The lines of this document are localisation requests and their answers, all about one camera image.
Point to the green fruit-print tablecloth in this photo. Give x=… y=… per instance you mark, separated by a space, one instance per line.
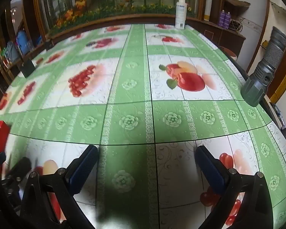
x=146 y=96

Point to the grey metal flashlight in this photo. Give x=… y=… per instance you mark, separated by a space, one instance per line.
x=257 y=84

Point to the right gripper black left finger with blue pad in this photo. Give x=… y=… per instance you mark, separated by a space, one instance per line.
x=36 y=208

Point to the blue bag on shelf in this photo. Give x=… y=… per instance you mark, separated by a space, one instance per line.
x=25 y=45

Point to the white spray bottle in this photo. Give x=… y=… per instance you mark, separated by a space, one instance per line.
x=181 y=11

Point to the flower painting wooden frame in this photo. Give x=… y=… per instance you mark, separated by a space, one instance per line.
x=59 y=19

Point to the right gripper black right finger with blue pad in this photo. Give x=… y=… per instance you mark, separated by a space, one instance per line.
x=242 y=201

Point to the wooden shelf cabinet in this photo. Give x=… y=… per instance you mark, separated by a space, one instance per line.
x=17 y=15

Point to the purple bottles pair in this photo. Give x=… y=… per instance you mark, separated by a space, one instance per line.
x=224 y=19

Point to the small black box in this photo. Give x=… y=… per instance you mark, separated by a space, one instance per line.
x=27 y=68

